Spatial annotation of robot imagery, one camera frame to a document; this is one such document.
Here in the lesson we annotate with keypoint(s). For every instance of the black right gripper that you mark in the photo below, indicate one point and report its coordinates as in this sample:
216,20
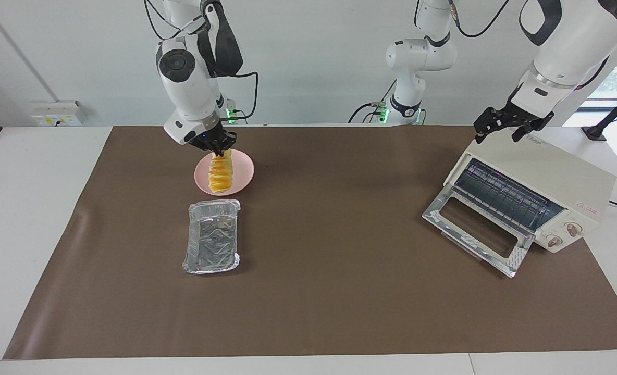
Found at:
214,139

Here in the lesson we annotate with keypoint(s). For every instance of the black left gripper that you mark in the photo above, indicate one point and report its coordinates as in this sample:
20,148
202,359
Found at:
517,121

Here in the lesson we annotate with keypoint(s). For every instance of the golden ridged bread loaf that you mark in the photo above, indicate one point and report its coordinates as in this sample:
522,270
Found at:
220,174

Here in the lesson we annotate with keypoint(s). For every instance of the aluminium foil baking tray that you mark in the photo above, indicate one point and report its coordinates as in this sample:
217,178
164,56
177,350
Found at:
212,239

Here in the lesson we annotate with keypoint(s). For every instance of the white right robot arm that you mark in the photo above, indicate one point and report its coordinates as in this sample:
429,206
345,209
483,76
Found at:
188,78

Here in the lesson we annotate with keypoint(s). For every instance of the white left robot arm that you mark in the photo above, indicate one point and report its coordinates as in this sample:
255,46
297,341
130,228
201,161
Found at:
569,47

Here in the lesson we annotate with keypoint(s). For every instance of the cream white toaster oven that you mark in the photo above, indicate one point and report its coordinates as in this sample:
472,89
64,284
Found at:
553,174

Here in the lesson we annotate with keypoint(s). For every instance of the cream oven knob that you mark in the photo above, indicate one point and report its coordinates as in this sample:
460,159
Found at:
554,241
573,228

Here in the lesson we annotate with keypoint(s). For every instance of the glass oven door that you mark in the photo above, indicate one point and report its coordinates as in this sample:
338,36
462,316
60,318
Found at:
517,258

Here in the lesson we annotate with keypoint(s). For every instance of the pink round plate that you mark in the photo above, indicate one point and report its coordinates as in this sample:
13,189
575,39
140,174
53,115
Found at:
243,174

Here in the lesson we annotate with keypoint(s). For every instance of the brown table mat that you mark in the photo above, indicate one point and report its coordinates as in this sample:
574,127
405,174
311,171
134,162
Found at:
340,286

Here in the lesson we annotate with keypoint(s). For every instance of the white wall power socket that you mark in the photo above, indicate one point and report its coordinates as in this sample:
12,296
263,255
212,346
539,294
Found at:
56,113

